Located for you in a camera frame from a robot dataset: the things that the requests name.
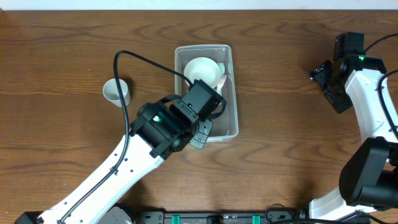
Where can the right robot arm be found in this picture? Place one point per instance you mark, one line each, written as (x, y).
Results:
(364, 184)

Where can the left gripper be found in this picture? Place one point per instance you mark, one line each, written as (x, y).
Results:
(203, 134)

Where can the white plastic fork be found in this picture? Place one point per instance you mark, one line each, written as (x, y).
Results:
(221, 83)

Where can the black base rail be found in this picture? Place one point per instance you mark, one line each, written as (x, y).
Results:
(122, 214)

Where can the white bowl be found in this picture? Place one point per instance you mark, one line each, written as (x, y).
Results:
(202, 68)

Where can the clear plastic container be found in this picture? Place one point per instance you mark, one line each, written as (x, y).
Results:
(226, 127)

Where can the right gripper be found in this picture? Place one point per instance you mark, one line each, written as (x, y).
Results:
(325, 83)

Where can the grey cup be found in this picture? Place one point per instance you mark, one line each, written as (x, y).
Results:
(110, 92)

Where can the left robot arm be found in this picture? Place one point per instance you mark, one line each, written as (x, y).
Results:
(156, 133)

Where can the light blue plastic spoon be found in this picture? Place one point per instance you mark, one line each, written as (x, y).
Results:
(222, 69)

